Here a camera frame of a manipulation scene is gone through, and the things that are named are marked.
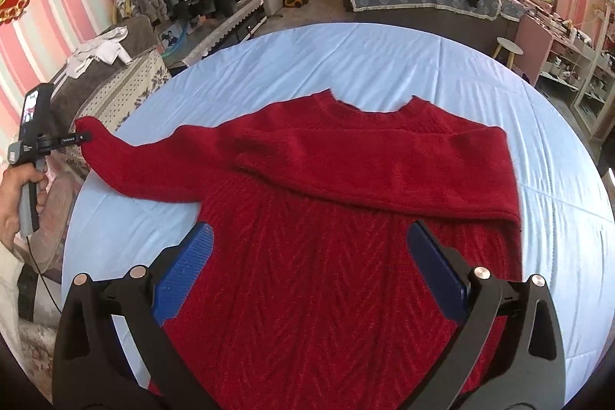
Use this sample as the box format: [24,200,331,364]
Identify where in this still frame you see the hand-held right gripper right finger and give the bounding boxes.
[406,220,565,410]

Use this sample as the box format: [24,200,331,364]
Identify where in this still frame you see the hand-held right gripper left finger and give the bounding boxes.
[52,222,222,410]

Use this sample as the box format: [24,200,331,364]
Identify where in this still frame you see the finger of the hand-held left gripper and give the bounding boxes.
[38,130,95,154]

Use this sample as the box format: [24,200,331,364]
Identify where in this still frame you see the red knitted sweater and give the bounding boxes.
[74,89,524,410]

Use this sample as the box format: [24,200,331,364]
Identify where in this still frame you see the person's left forearm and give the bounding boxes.
[0,242,32,325]

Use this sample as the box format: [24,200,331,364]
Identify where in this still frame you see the person's left hand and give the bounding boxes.
[0,166,50,253]

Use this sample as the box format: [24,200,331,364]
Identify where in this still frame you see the dotted lace furniture cover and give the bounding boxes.
[72,52,171,180]

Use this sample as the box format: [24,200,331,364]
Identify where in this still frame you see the white cloth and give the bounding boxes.
[66,27,135,79]

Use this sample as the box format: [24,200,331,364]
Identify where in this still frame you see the light blue bed sheet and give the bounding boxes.
[61,22,615,401]

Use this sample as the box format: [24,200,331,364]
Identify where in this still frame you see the white round stool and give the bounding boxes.
[491,37,524,70]

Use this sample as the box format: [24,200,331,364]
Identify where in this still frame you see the white shelf unit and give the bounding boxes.
[538,0,615,142]

